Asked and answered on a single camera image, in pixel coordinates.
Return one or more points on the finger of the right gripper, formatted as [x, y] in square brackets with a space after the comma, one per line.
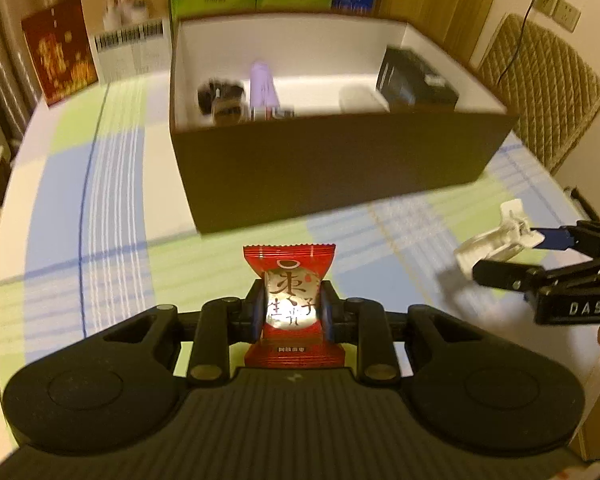
[555, 238]
[519, 277]

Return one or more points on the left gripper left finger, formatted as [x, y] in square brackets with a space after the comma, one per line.
[221, 323]

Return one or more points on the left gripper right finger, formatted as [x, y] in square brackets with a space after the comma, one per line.
[365, 324]

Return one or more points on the white plastic hair claw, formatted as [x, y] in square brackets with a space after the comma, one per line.
[510, 238]

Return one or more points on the red snack packet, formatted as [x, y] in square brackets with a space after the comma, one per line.
[292, 334]

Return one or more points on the tall black product box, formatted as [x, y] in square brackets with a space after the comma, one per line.
[405, 78]

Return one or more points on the dark velvet scrunchie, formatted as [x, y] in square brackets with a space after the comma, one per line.
[223, 101]

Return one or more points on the clear plastic cup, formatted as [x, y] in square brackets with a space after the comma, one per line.
[355, 98]

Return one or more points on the purple cosmetic tube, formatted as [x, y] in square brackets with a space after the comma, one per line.
[262, 88]

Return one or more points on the blue dental floss box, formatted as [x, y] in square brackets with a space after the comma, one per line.
[271, 113]

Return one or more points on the quilted olive chair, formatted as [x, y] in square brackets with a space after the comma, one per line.
[555, 92]

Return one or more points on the plaid tablecloth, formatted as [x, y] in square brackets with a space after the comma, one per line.
[95, 228]

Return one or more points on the dark red gift envelope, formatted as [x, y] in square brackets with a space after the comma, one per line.
[58, 46]

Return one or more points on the white product box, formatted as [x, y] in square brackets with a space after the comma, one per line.
[128, 38]

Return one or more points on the wall power sockets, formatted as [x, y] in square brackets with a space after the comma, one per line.
[561, 12]

